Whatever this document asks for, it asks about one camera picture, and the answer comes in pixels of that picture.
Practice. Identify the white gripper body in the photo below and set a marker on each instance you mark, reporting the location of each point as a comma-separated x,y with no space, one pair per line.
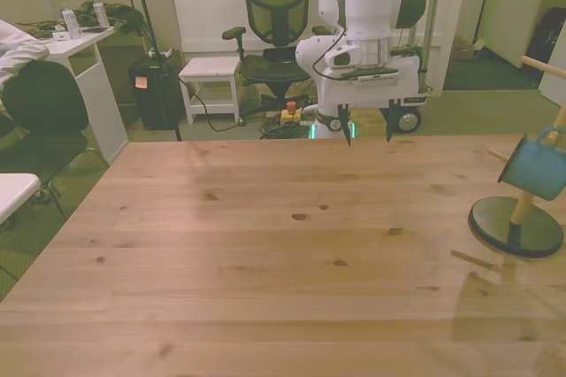
367,94

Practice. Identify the yellow emergency stop button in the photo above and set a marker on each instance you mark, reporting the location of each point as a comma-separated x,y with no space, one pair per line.
290,118

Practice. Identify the black mesh office chair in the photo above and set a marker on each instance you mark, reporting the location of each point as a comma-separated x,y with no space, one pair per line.
276,10

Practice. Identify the wooden mug tree black base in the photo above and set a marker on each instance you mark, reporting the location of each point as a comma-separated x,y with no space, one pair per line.
508,226

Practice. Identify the person's white sleeved arm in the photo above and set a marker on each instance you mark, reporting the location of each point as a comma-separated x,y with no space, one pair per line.
17,54

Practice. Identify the white desk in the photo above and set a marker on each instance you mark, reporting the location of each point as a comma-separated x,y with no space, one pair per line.
106,98

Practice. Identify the cardboard box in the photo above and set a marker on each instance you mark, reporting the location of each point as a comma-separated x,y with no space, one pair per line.
462,49

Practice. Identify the black padded chair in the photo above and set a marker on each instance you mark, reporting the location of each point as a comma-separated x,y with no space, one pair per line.
44,98

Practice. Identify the small white table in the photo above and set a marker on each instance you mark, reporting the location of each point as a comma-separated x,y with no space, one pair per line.
15,191

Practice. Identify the black computer tower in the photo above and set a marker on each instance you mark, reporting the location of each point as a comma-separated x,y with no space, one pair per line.
155,98

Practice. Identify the aluminium frame post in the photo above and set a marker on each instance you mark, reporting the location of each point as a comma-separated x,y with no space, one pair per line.
429,49

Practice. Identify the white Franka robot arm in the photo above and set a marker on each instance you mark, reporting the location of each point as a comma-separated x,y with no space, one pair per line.
367,5

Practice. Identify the black tripod stand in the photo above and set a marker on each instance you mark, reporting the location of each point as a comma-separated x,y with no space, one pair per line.
146,10

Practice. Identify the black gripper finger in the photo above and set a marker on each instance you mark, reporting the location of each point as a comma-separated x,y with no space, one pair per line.
392,120
344,122

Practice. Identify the white wooden stool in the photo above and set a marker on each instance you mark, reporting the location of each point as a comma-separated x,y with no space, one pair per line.
210,68

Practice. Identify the black case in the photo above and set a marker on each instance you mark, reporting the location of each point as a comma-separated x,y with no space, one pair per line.
546,40

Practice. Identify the clear plastic bottle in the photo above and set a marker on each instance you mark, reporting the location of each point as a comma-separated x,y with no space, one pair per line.
71,23
100,14

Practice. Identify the blue enamel mug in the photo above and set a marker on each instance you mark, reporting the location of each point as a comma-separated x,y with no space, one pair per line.
530,169

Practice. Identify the green camouflage cloth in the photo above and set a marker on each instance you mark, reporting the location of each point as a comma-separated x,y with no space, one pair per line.
119,14

